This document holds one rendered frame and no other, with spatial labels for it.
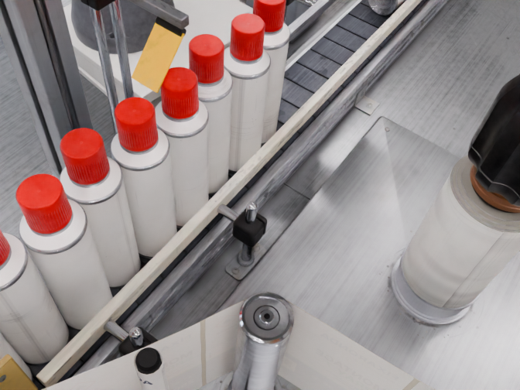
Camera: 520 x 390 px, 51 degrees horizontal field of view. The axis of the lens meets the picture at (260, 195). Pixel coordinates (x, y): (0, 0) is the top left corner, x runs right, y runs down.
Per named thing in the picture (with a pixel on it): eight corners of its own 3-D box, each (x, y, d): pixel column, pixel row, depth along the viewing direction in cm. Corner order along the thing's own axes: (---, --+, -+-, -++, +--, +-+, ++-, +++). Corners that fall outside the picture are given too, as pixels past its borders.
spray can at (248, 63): (252, 179, 68) (266, 46, 51) (212, 168, 68) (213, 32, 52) (264, 148, 71) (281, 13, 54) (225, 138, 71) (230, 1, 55)
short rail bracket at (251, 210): (248, 275, 66) (254, 220, 56) (228, 262, 66) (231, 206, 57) (264, 257, 67) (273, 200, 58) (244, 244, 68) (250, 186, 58)
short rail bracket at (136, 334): (148, 395, 57) (135, 354, 47) (104, 359, 59) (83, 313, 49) (169, 371, 58) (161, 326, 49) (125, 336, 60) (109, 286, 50)
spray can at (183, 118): (207, 230, 63) (206, 101, 46) (162, 228, 63) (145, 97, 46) (210, 193, 66) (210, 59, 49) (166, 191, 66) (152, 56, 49)
